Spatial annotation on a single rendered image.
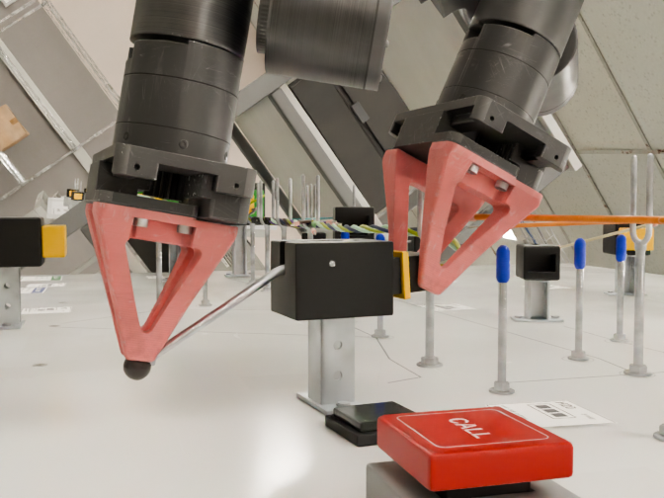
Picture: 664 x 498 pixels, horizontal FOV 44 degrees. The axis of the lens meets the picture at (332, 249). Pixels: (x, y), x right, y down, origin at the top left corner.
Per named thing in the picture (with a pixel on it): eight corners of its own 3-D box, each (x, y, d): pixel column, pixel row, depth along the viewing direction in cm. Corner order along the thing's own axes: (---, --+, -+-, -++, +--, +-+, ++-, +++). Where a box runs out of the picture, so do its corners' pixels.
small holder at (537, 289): (545, 311, 84) (546, 241, 84) (566, 323, 75) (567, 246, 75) (501, 310, 85) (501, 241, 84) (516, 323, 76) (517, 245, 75)
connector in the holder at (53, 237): (44, 255, 77) (43, 224, 76) (66, 255, 77) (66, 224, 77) (41, 258, 73) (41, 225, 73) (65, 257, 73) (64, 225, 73)
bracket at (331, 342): (295, 396, 47) (295, 309, 46) (335, 392, 47) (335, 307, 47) (326, 415, 42) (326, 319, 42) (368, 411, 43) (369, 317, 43)
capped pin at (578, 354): (590, 361, 57) (593, 238, 57) (568, 361, 57) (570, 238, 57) (587, 357, 59) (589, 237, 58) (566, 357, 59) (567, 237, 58)
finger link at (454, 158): (433, 303, 51) (488, 167, 52) (498, 319, 44) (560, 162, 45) (341, 260, 48) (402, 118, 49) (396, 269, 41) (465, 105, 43)
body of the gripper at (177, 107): (203, 208, 47) (223, 81, 47) (254, 209, 37) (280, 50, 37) (86, 188, 44) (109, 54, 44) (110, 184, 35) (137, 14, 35)
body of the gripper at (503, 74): (462, 185, 53) (504, 84, 54) (563, 181, 44) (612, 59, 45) (381, 140, 51) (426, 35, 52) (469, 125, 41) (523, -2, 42)
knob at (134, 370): (124, 380, 41) (118, 354, 41) (151, 373, 42) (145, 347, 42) (127, 385, 40) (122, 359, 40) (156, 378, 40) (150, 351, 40)
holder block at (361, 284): (270, 311, 45) (270, 239, 45) (362, 306, 48) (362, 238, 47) (295, 321, 42) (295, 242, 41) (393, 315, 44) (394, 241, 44)
